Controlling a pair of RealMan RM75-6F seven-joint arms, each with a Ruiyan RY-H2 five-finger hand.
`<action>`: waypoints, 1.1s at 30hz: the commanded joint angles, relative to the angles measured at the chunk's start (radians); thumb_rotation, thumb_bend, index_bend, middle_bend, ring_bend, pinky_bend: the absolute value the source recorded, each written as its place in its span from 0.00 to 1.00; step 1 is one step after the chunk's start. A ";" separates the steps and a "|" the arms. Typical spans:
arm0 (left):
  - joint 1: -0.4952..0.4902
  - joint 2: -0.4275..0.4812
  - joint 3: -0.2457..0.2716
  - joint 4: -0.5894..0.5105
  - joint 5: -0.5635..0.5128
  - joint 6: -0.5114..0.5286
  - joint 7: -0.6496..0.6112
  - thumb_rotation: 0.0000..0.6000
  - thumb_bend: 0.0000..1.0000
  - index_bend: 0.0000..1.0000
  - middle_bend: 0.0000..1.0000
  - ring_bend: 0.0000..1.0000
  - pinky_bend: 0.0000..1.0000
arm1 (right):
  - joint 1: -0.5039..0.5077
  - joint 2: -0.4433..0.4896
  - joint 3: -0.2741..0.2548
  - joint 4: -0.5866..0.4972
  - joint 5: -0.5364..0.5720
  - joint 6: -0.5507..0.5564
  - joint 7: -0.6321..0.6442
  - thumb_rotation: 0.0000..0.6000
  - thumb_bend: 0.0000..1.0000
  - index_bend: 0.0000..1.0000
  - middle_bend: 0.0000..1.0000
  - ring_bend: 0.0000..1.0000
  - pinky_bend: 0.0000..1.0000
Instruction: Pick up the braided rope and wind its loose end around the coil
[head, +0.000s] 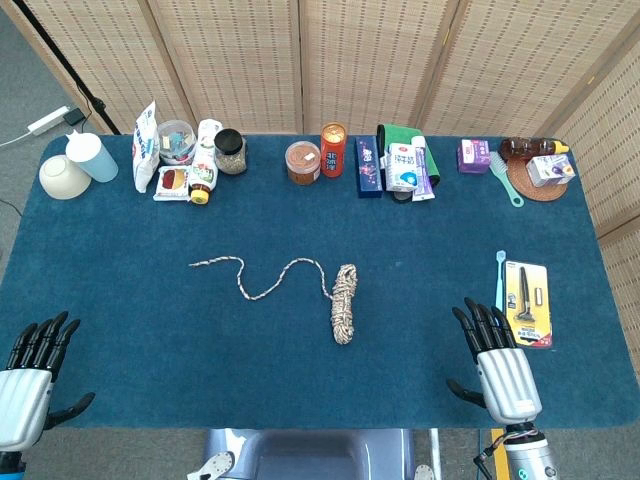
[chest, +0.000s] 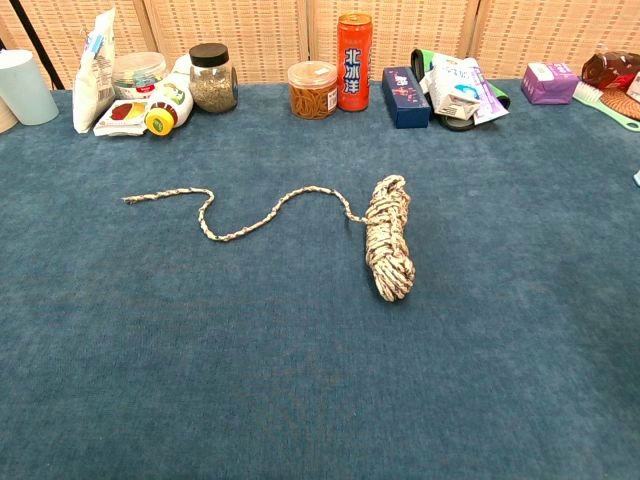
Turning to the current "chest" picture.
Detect beige braided rope bundle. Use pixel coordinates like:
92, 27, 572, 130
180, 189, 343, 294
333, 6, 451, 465
121, 173, 417, 303

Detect blue table cloth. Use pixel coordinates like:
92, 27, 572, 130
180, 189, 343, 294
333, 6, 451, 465
0, 78, 640, 480

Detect clear tub rubber bands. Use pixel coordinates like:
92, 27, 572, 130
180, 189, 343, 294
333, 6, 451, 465
287, 60, 339, 121

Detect dark blue box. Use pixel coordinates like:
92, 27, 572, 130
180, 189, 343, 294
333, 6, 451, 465
381, 66, 432, 130

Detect orange soda can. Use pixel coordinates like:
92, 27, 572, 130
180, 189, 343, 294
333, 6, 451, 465
336, 12, 374, 113

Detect glass jar black lid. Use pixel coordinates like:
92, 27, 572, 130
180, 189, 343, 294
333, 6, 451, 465
188, 42, 239, 114

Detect white blue milk carton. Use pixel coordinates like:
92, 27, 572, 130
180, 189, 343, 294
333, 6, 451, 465
428, 52, 482, 121

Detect green pouch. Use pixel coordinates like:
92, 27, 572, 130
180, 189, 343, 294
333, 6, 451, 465
410, 48, 512, 132

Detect white bottle yellow cap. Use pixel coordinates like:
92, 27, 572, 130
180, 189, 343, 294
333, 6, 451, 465
144, 53, 195, 137

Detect bamboo folding screen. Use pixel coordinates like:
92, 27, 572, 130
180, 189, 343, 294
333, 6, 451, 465
0, 0, 640, 92

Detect red yellow snack packet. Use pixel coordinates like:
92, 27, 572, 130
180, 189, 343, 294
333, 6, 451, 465
92, 98, 151, 138

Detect clear tub with clips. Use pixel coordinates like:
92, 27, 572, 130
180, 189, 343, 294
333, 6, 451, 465
111, 51, 168, 101

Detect white plastic snack bag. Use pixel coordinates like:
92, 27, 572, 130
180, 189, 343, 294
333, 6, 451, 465
72, 7, 117, 135

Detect purple box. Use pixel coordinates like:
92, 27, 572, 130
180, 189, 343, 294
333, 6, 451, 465
520, 62, 580, 106

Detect green scrubbing brush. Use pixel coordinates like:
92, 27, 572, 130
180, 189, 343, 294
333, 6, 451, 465
572, 81, 640, 133

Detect light blue plastic cup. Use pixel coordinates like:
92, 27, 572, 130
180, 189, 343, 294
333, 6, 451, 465
0, 48, 60, 127

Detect brown woven coaster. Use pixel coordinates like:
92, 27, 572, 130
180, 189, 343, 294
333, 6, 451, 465
599, 87, 640, 122

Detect amber liquid bottle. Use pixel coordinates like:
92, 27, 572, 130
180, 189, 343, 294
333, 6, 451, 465
581, 49, 640, 92

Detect cream bowl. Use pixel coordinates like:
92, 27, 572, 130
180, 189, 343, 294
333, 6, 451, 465
0, 94, 19, 135

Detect black tripod stand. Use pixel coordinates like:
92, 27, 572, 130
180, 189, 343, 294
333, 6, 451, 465
8, 0, 66, 91

